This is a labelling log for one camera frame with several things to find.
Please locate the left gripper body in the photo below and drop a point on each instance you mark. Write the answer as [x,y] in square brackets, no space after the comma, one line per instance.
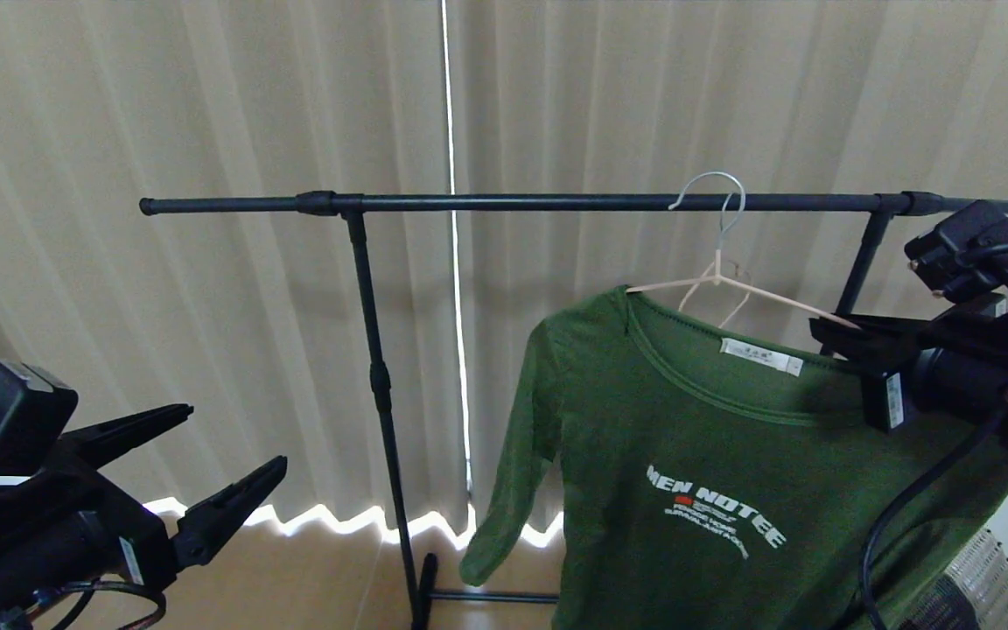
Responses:
[49,542]

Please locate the white laundry basket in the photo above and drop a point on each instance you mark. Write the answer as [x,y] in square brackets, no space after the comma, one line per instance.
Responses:
[981,577]

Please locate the green long-sleeved shirt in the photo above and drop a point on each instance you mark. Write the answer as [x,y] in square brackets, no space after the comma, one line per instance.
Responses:
[688,420]

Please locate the black clothes rack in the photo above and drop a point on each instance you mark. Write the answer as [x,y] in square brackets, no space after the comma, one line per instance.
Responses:
[381,385]

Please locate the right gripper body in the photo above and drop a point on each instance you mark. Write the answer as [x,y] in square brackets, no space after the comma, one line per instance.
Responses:
[950,381]

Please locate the beige curtain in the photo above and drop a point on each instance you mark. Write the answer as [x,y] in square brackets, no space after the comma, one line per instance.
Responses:
[163,105]

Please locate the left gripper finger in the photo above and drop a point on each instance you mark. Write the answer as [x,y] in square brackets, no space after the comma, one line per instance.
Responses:
[132,429]
[228,512]

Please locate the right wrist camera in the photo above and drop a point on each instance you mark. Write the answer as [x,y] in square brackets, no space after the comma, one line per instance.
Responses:
[972,249]

